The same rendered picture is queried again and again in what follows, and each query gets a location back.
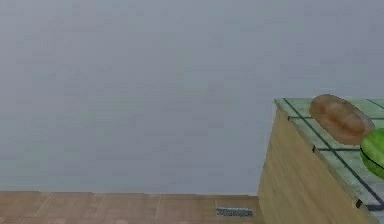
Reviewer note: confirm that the grey floor vent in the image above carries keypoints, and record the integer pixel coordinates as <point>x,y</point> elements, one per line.
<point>234,211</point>

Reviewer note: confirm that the wooden counter with tiled top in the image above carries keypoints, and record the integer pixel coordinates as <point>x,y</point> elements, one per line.
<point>300,180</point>

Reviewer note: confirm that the brown potato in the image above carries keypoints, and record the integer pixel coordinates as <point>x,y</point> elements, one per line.
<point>340,119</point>

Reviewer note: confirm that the green round vegetable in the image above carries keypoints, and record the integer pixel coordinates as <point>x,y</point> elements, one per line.
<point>374,151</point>

